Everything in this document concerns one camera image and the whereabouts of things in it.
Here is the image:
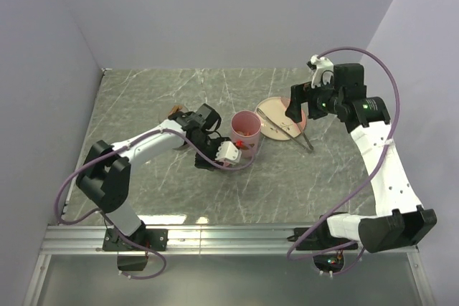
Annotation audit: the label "grey lid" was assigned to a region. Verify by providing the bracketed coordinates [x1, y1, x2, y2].
[157, 103, 191, 124]

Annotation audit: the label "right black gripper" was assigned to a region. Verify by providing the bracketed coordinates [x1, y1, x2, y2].
[285, 76, 344, 123]

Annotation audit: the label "aluminium mounting rail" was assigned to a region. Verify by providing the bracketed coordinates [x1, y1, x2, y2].
[39, 223, 420, 257]

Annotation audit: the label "pink cylindrical container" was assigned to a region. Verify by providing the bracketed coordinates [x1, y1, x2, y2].
[230, 110, 261, 158]

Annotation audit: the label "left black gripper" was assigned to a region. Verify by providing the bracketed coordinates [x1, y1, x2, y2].
[189, 134, 232, 171]

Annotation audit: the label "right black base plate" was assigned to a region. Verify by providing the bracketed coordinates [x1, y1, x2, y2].
[287, 224, 358, 251]

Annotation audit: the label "metal food tongs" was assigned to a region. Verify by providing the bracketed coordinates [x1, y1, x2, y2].
[255, 106, 315, 152]

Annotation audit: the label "orange sausage near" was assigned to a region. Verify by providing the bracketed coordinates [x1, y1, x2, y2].
[237, 130, 253, 137]

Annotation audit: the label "grey cylindrical container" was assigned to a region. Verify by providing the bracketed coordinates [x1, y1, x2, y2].
[157, 105, 191, 151]

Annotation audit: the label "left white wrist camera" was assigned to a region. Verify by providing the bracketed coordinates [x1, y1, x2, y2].
[215, 141, 248, 166]

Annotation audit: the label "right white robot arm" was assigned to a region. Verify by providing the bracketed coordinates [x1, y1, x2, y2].
[285, 59, 437, 253]

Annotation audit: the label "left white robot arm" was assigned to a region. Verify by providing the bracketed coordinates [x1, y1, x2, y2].
[75, 104, 242, 250]

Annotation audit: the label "pink cream plate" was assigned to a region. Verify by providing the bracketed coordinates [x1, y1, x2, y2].
[255, 96, 307, 141]

